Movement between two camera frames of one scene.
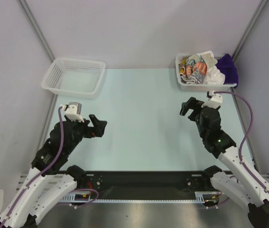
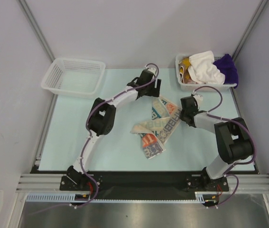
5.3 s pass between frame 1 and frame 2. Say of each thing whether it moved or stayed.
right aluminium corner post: stayed
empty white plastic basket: stayed
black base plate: stayed
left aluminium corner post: stayed
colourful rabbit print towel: moved
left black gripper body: moved
